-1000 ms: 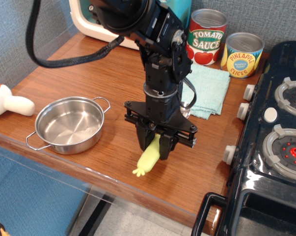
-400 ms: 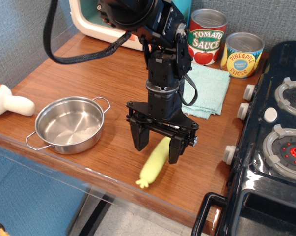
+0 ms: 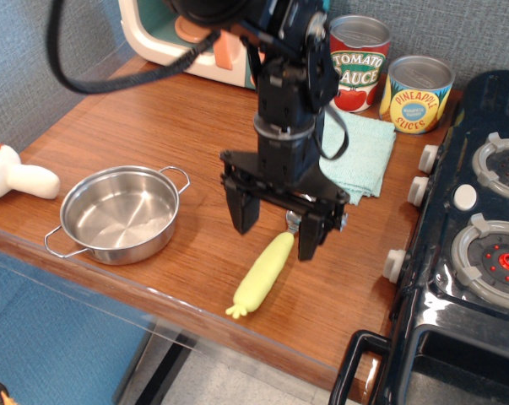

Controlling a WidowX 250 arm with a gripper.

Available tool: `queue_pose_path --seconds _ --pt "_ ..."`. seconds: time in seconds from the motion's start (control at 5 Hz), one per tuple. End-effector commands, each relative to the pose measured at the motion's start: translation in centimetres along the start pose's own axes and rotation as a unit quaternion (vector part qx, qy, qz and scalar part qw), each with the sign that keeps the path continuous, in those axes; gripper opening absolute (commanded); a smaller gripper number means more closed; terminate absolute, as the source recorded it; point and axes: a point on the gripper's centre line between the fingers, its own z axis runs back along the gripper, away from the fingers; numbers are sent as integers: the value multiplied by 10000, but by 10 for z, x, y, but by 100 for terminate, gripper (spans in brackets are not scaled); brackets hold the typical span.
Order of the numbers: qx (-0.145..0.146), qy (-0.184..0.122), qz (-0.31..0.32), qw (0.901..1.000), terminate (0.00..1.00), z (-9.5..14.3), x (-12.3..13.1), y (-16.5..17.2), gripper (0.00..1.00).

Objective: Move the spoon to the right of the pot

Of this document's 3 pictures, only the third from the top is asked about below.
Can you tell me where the toy microwave oven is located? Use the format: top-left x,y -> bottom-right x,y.
118,0 -> 255,89

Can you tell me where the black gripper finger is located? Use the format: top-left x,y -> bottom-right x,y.
225,186 -> 260,235
298,213 -> 333,261

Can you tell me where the spoon with yellow-green handle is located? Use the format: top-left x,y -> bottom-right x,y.
225,211 -> 301,319

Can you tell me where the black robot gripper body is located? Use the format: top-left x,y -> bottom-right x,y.
220,116 -> 349,219

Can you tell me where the pineapple slices can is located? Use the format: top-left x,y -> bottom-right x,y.
379,55 -> 455,134

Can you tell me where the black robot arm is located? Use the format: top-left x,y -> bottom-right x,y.
171,1 -> 349,261

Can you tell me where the stainless steel pot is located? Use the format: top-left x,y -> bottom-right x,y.
44,165 -> 191,266

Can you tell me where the tomato sauce can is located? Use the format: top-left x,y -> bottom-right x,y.
330,14 -> 391,112

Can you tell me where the white brown plush mushroom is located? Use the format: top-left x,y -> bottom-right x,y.
0,144 -> 60,199

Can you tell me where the dark blue toy stove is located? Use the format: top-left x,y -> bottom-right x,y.
330,70 -> 509,404

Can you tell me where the black braided cable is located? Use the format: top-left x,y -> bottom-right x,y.
46,0 -> 221,95

